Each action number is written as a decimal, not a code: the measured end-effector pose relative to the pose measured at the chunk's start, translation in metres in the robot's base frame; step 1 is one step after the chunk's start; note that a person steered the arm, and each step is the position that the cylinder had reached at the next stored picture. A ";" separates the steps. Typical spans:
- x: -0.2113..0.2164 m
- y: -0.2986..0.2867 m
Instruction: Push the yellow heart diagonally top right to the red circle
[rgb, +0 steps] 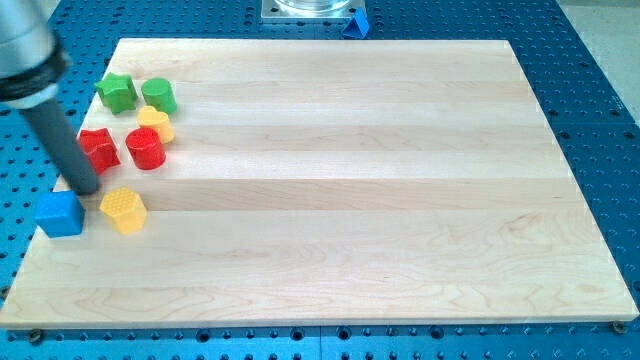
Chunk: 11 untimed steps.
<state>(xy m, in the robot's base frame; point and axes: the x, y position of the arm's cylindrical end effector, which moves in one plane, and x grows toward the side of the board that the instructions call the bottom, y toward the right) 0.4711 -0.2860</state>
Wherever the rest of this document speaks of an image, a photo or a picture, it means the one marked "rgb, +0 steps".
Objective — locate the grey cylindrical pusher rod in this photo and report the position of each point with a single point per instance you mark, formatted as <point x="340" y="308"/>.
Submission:
<point x="55" y="133"/>

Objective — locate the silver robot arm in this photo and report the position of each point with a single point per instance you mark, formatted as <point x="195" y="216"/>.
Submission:
<point x="32" y="62"/>

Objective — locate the yellow heart block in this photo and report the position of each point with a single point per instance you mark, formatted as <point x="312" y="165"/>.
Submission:
<point x="159" y="121"/>

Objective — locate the red star block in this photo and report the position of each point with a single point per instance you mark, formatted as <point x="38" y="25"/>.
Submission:
<point x="99" y="148"/>

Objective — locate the blue cube block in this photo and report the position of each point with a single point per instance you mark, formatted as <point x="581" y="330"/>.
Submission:
<point x="60" y="214"/>

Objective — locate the green star block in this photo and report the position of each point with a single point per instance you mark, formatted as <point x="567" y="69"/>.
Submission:
<point x="117" y="93"/>

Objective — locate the red cylinder block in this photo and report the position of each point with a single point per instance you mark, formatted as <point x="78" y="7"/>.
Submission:
<point x="145" y="148"/>

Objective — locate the yellow hexagon block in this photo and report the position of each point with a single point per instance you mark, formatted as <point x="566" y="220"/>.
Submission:
<point x="124" y="210"/>

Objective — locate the green cylinder block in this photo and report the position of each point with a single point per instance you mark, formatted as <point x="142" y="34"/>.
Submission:
<point x="158" y="93"/>

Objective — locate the light wooden board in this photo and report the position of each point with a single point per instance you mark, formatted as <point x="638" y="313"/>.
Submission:
<point x="327" y="182"/>

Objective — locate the blue triangle block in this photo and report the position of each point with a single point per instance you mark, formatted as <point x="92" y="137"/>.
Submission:
<point x="358" y="25"/>

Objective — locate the blue perforated mounting plate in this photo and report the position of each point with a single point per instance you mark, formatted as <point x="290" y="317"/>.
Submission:
<point x="595" y="129"/>

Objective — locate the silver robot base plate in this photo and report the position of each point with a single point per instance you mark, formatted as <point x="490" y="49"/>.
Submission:
<point x="274" y="10"/>

